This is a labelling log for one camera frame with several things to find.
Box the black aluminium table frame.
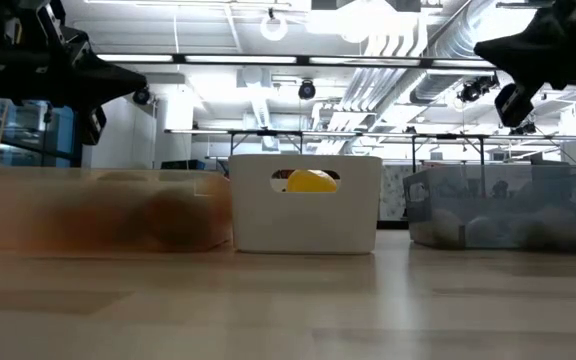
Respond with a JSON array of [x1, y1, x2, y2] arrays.
[[376, 219, 412, 232]]

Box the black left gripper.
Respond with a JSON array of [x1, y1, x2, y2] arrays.
[[2, 0, 148, 147]]

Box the white garlic bulb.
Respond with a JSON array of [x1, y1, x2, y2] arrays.
[[465, 214, 502, 249], [425, 208, 464, 249]]

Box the orange translucent plastic basket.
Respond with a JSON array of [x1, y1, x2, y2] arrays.
[[0, 166, 233, 254]]

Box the white folding table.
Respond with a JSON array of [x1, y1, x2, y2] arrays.
[[362, 130, 576, 174], [164, 127, 364, 157]]

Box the long ceiling light strip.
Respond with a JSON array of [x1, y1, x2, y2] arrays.
[[95, 52, 499, 69]]

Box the blue glass window partition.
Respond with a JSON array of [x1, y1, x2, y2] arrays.
[[0, 97, 83, 169]]

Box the silver ventilation duct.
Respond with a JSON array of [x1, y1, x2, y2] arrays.
[[340, 0, 499, 132]]

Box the grey translucent plastic basket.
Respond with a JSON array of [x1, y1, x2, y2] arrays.
[[401, 163, 576, 251]]

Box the yellow lemon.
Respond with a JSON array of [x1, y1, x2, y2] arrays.
[[286, 169, 339, 194]]

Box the black round spotlight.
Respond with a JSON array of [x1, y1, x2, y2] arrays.
[[457, 74, 500, 105], [297, 78, 318, 101], [132, 85, 152, 107]]

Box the white ring lamp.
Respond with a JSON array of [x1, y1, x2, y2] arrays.
[[259, 7, 289, 43]]

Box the white plastic basket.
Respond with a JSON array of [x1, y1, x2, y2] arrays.
[[227, 153, 384, 256]]

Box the dark red bell pepper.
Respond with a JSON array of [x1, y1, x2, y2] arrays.
[[150, 187, 231, 251]]

